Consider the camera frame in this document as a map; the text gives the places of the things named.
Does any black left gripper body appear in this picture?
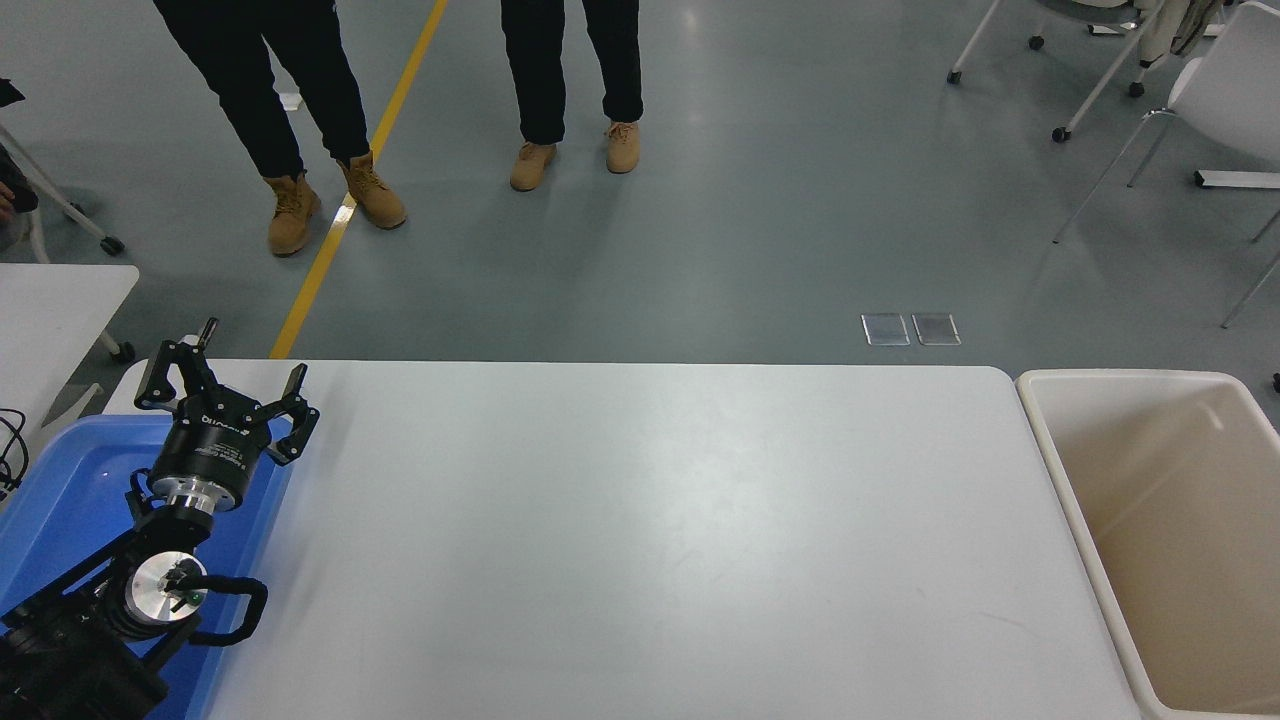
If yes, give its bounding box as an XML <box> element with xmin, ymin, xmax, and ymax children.
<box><xmin>150</xmin><ymin>400</ymin><xmax>273</xmax><ymax>499</ymax></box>

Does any blue plastic tray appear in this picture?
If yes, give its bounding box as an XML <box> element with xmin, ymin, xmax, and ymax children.
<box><xmin>0</xmin><ymin>412</ymin><xmax>296</xmax><ymax>720</ymax></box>

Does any white side table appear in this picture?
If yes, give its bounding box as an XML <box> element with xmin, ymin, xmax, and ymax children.
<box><xmin>0</xmin><ymin>264</ymin><xmax>141</xmax><ymax>441</ymax></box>

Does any white-framed rolling chair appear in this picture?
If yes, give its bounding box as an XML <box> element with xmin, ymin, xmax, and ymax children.
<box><xmin>0</xmin><ymin>125</ymin><xmax>129</xmax><ymax>265</ymax></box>

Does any person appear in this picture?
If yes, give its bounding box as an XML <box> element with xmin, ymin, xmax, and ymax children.
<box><xmin>152</xmin><ymin>0</ymin><xmax>409</xmax><ymax>258</ymax></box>
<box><xmin>500</xmin><ymin>0</ymin><xmax>644</xmax><ymax>193</ymax></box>
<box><xmin>0</xmin><ymin>78</ymin><xmax>39</xmax><ymax>216</ymax></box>

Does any large pale bin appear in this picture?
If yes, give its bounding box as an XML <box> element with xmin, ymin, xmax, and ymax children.
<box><xmin>1015</xmin><ymin>368</ymin><xmax>1280</xmax><ymax>720</ymax></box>

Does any rolling chair with casters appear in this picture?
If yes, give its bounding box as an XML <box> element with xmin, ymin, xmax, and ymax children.
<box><xmin>945</xmin><ymin>0</ymin><xmax>1161</xmax><ymax>143</ymax></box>

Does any beige hanging jacket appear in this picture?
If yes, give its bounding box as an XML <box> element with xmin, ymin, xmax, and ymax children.
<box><xmin>1138</xmin><ymin>0</ymin><xmax>1226</xmax><ymax>69</ymax></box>

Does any white shell chair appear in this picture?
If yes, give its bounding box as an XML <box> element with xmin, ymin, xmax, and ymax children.
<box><xmin>1053</xmin><ymin>0</ymin><xmax>1280</xmax><ymax>329</ymax></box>

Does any black cable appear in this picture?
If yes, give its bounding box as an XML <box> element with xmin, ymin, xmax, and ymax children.
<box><xmin>0</xmin><ymin>405</ymin><xmax>29</xmax><ymax>501</ymax></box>

